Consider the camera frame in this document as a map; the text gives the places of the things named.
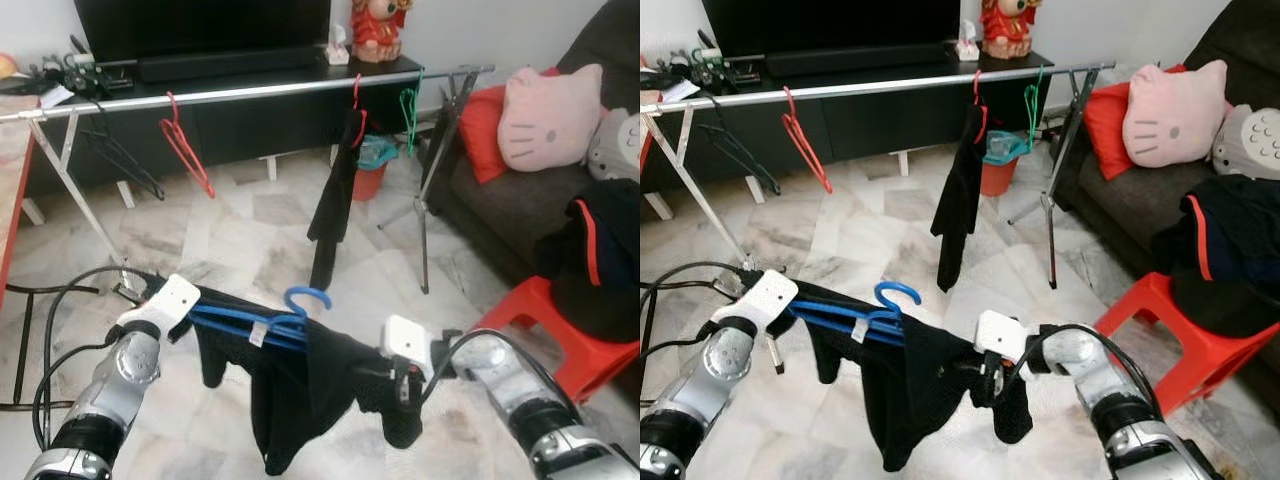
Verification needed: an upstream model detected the long black garment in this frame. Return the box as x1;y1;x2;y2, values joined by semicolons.
930;100;989;293
307;108;369;291

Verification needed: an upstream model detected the green plastic hanger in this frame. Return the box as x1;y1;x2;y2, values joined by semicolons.
1022;65;1046;151
399;68;425;156

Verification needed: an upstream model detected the green circuit board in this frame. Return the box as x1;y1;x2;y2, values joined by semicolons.
690;48;729;86
62;52;101;93

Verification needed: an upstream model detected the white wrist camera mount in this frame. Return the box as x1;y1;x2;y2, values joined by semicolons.
712;270;798;341
381;315;436;379
118;274;201;346
975;310;1031;371

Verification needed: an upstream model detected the blue plastic hanger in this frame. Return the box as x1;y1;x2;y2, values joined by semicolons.
790;281;923;349
185;286;334;353

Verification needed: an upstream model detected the red waste bin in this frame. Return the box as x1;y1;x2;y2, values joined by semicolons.
352;160;389;203
980;155;1016;198

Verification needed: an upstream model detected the grey white plush cushion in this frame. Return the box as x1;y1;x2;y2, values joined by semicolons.
585;108;641;183
1210;103;1280;181

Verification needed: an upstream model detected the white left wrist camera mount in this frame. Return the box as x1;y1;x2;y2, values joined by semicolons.
118;274;201;346
712;270;798;341

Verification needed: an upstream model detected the black television cabinet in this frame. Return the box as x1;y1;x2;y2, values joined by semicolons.
25;55;426;196
645;50;1054;196

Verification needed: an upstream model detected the black fleece garment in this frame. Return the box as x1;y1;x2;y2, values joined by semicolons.
745;270;1034;473
140;272;426;477

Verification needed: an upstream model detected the red cushion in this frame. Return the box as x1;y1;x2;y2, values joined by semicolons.
1083;65;1186;181
458;68;561;186

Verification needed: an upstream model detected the black plastic hanger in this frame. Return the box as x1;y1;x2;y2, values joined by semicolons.
80;100;166;201
700;95;783;196

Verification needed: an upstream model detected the dark brown fabric sofa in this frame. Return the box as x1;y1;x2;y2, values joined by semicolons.
1050;0;1280;291
425;0;641;291

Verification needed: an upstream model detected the red plastic hanger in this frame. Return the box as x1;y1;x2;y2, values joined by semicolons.
781;86;834;194
350;73;369;149
972;68;989;143
160;92;217;199

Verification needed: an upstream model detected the red laughing Buddha statue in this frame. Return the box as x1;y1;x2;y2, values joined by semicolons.
980;0;1043;59
350;0;413;64

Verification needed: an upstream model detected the pink cat face cushion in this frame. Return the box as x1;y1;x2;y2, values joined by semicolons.
1122;60;1229;169
497;64;606;173

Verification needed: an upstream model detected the black flat television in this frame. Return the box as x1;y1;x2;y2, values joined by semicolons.
702;0;963;56
73;0;333;63

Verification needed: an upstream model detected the black soundbar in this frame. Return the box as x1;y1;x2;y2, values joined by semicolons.
765;40;953;79
138;45;326;83

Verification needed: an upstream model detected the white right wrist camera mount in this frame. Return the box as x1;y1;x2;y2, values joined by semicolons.
381;315;436;379
975;310;1031;371

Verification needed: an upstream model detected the dark clothes pile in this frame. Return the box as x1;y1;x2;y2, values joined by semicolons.
1150;175;1280;339
535;178;641;341

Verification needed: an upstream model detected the red plastic stool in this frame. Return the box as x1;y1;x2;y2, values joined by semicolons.
470;275;641;406
1093;270;1280;416

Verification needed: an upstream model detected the chrome metal clothes rack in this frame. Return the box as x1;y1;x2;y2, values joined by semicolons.
0;65;496;301
640;62;1118;291

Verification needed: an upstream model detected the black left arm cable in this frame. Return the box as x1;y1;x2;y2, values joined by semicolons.
640;260;751;331
30;265;161;451

